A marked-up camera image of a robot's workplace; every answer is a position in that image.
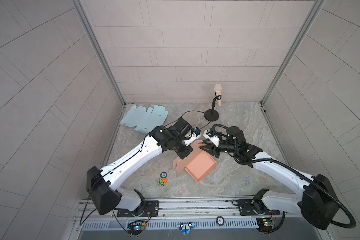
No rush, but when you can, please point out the beige microphone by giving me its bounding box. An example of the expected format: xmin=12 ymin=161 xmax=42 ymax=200
xmin=214 ymin=84 xmax=223 ymax=107

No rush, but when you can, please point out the small colourful toy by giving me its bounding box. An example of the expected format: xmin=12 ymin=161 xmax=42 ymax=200
xmin=157 ymin=178 xmax=168 ymax=186

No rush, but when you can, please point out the round black white badge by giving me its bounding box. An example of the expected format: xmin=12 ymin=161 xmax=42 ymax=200
xmin=216 ymin=216 xmax=225 ymax=227

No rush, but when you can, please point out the aluminium corner post right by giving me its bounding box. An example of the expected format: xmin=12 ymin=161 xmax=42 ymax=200
xmin=260 ymin=0 xmax=326 ymax=105

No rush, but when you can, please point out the green circuit board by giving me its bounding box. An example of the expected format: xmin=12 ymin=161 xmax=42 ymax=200
xmin=127 ymin=220 xmax=147 ymax=236
xmin=256 ymin=218 xmax=275 ymax=233

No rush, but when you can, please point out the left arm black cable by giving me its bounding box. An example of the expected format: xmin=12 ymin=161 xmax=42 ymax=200
xmin=140 ymin=110 xmax=212 ymax=151

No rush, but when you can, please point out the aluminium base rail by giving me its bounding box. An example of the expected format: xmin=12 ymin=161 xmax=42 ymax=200
xmin=66 ymin=196 xmax=325 ymax=239

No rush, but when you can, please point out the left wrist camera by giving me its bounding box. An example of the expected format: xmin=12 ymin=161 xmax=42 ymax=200
xmin=184 ymin=128 xmax=201 ymax=146

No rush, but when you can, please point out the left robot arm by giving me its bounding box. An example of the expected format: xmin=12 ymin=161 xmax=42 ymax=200
xmin=86 ymin=118 xmax=201 ymax=215

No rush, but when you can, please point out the light blue flat cardboard box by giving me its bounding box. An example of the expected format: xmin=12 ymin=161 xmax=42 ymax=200
xmin=120 ymin=105 xmax=168 ymax=134

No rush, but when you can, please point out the pink paper box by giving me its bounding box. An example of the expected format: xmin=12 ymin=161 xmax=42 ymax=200
xmin=173 ymin=140 xmax=217 ymax=182

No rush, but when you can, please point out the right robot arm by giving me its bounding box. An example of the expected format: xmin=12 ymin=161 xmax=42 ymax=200
xmin=202 ymin=125 xmax=339 ymax=230

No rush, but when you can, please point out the blue sticker marker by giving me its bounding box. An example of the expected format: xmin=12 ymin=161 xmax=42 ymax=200
xmin=178 ymin=223 xmax=195 ymax=236

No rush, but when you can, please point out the aluminium corner post left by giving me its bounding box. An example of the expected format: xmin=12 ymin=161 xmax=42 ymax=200
xmin=71 ymin=0 xmax=126 ymax=107

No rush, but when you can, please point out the aluminium corner post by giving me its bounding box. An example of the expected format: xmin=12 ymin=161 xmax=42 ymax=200
xmin=260 ymin=0 xmax=326 ymax=105
xmin=71 ymin=0 xmax=126 ymax=107

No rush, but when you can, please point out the left green circuit board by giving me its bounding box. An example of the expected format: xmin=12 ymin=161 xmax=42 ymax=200
xmin=127 ymin=220 xmax=147 ymax=236

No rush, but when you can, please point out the right green circuit board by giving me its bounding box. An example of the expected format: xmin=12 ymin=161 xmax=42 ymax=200
xmin=256 ymin=218 xmax=275 ymax=233

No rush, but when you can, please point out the black corrugated cable conduit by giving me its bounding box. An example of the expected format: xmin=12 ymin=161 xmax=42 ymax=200
xmin=212 ymin=123 xmax=357 ymax=229

